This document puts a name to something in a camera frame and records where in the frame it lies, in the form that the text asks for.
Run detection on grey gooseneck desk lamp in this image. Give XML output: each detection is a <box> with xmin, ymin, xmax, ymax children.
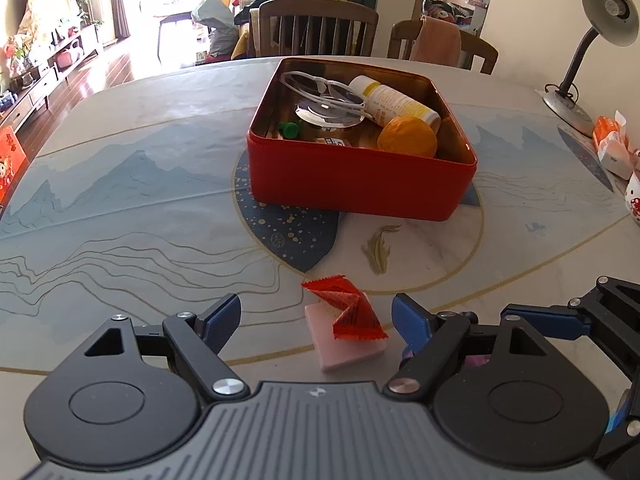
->
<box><xmin>542</xmin><ymin>0</ymin><xmax>640</xmax><ymax>136</ymax></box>

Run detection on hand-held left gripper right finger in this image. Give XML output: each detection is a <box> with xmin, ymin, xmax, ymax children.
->
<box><xmin>384</xmin><ymin>292</ymin><xmax>551</xmax><ymax>404</ymax></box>

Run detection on red gift box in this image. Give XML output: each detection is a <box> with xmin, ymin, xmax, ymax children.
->
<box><xmin>0</xmin><ymin>126</ymin><xmax>28</xmax><ymax>206</ymax></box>

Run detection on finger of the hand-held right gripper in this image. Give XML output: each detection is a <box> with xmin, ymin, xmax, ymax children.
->
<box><xmin>500</xmin><ymin>275</ymin><xmax>640</xmax><ymax>391</ymax></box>
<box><xmin>604</xmin><ymin>387</ymin><xmax>640</xmax><ymax>466</ymax></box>

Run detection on white sunglasses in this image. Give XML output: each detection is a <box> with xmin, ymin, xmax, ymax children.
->
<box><xmin>280</xmin><ymin>71</ymin><xmax>373</xmax><ymax>121</ymax></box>

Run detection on red tin box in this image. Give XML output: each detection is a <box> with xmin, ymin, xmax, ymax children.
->
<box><xmin>246</xmin><ymin>56</ymin><xmax>478</xmax><ymax>223</ymax></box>

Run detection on white yellow-label medicine bottle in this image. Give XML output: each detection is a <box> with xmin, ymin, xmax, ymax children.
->
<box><xmin>348</xmin><ymin>75</ymin><xmax>442</xmax><ymax>133</ymax></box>

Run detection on white red-dotted mug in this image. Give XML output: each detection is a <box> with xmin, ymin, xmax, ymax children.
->
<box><xmin>625</xmin><ymin>170</ymin><xmax>640</xmax><ymax>226</ymax></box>

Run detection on orange fruit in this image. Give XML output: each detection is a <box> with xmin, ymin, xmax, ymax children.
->
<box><xmin>376</xmin><ymin>116</ymin><xmax>438</xmax><ymax>158</ymax></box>

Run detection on orange white tissue packet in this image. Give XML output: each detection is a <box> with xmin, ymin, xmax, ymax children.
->
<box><xmin>592</xmin><ymin>110</ymin><xmax>633</xmax><ymax>181</ymax></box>

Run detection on low wooden media console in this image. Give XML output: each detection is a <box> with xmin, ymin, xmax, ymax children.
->
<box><xmin>0</xmin><ymin>22</ymin><xmax>103</xmax><ymax>131</ymax></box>

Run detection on pink towel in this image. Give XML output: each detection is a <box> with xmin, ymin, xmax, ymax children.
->
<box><xmin>410</xmin><ymin>15</ymin><xmax>463</xmax><ymax>67</ymax></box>

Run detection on red snack packet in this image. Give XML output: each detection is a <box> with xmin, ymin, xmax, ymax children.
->
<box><xmin>301</xmin><ymin>275</ymin><xmax>391</xmax><ymax>343</ymax></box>

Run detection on wooden slat-back chair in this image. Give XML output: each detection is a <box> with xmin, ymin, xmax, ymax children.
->
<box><xmin>257</xmin><ymin>0</ymin><xmax>379</xmax><ymax>58</ymax></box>

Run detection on pink rectangular block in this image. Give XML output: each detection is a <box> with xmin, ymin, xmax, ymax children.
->
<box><xmin>304</xmin><ymin>292</ymin><xmax>388</xmax><ymax>373</ymax></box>

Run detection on grey wrapped bouquet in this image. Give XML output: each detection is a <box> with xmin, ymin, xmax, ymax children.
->
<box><xmin>191</xmin><ymin>0</ymin><xmax>238</xmax><ymax>58</ymax></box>

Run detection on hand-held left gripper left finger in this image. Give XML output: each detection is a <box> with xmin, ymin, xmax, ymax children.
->
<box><xmin>85</xmin><ymin>292</ymin><xmax>251</xmax><ymax>403</ymax></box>

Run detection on pile of plush toys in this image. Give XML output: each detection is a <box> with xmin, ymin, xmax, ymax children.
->
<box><xmin>422</xmin><ymin>0</ymin><xmax>473</xmax><ymax>26</ymax></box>

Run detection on dark coffee table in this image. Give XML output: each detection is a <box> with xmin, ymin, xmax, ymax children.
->
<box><xmin>152</xmin><ymin>2</ymin><xmax>211</xmax><ymax>63</ymax></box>

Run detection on wooden chair with towel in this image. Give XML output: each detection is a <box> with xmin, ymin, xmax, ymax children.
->
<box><xmin>387</xmin><ymin>19</ymin><xmax>499</xmax><ymax>76</ymax></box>

